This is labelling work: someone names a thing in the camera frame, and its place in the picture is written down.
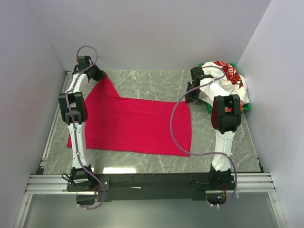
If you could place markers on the aluminium rail frame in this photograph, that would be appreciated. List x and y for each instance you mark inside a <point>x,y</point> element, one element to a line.
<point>251,204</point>

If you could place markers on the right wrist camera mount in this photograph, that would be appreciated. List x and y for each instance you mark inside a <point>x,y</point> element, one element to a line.
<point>197,74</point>

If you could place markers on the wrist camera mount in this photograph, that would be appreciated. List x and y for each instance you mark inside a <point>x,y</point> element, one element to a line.
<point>83,62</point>
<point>197,74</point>

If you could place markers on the magenta red t shirt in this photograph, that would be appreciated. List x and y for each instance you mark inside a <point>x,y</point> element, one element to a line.
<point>123,124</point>

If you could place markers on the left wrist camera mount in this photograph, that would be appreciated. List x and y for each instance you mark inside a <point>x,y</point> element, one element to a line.
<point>83,62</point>

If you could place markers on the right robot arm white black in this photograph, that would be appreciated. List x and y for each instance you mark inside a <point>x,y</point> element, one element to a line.
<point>225,119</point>

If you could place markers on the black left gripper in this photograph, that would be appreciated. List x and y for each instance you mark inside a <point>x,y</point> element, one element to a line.
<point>100,73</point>

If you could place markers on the green plastic laundry basket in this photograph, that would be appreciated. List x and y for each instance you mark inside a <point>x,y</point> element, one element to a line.
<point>245,108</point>

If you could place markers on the black base beam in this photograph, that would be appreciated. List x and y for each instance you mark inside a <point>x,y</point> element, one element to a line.
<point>159,186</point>

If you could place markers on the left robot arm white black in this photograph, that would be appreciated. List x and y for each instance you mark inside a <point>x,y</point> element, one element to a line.
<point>74,113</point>

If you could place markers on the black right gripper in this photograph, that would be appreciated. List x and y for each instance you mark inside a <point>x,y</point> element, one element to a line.
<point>188,97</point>

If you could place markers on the red white printed t shirt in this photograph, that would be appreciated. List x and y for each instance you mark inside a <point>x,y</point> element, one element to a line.
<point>231,73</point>

